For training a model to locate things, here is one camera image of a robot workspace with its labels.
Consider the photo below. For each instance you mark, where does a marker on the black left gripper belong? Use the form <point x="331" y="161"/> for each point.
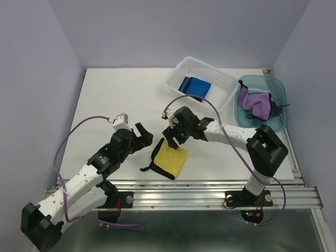
<point x="144" y="140"/>

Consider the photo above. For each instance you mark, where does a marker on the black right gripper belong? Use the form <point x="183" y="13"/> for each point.
<point x="169" y="133"/>

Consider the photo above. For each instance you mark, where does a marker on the yellow and grey towel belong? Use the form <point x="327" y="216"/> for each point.
<point x="166" y="161"/>

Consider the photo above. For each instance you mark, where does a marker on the blue and grey towel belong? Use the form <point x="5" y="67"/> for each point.
<point x="194" y="86"/>

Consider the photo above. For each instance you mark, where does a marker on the purple and grey towel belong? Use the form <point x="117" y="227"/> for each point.
<point x="259" y="104"/>

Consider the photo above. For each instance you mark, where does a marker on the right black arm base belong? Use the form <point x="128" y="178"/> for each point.
<point x="254" y="204"/>

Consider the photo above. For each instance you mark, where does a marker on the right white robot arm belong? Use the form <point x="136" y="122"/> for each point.
<point x="265" y="149"/>

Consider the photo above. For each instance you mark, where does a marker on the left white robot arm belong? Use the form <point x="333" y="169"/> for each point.
<point x="44" y="223"/>

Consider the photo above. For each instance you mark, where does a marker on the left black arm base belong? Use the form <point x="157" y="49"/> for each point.
<point x="110" y="211"/>

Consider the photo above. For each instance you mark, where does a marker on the white perforated plastic basket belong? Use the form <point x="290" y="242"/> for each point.
<point x="195" y="77"/>

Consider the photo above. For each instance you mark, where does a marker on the dark grey towel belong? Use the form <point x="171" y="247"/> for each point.
<point x="274" y="112"/>

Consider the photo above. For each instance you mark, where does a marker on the teal translucent plastic bin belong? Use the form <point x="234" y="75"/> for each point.
<point x="259" y="84"/>

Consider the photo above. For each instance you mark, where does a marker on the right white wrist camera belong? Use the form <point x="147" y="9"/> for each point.
<point x="167" y="114"/>

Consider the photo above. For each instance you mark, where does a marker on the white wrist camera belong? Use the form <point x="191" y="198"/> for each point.
<point x="121" y="122"/>
<point x="167" y="114"/>

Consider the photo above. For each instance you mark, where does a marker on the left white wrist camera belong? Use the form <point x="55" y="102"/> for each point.
<point x="121" y="122"/>

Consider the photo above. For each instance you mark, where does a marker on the aluminium mounting rail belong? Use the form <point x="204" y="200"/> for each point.
<point x="201" y="195"/>

